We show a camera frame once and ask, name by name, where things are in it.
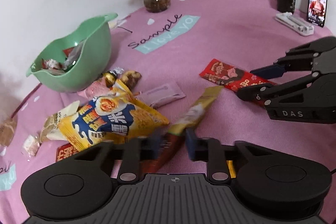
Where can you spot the yellow blue snack bag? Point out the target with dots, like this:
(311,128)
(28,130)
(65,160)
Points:
(116,116)

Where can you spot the pink floral tablecloth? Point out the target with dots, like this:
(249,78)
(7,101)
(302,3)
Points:
(175,46)

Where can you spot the small pink nougat candy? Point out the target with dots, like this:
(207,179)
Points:
(31,146)

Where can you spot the smartphone with lit screen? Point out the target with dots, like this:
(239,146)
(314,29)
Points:
(316,12)

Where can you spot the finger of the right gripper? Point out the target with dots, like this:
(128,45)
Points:
(255,92)
(269,72)

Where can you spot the plant in clear pot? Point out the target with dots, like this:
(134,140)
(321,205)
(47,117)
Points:
(8,126)

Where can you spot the pale pink flat packet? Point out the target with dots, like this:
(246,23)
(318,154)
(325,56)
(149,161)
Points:
(161,95)

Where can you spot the green clear snack packet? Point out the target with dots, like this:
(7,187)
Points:
(72,55)

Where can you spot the brown cookie snack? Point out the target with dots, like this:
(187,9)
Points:
(130,78)

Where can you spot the long bright red snack bar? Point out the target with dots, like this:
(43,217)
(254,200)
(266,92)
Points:
(229,77)

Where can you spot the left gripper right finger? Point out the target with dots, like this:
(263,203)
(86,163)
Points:
(211,151)

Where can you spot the gold foil chocolate ball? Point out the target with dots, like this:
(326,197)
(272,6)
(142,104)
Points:
(111,76)

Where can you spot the long dark red tea packet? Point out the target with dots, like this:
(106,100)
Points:
(175,137)

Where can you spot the small red snack packet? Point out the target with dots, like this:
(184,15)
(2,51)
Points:
(65,151)

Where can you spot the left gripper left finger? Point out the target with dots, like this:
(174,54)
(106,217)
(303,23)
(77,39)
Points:
(135,152)

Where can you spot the green plastic bowl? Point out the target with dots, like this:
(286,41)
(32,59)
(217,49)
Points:
(94,57)

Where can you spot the cream beige snack packet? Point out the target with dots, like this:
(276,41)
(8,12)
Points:
(50,130)

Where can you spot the red white floral snack bag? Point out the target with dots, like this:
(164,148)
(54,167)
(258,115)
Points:
(53,67)

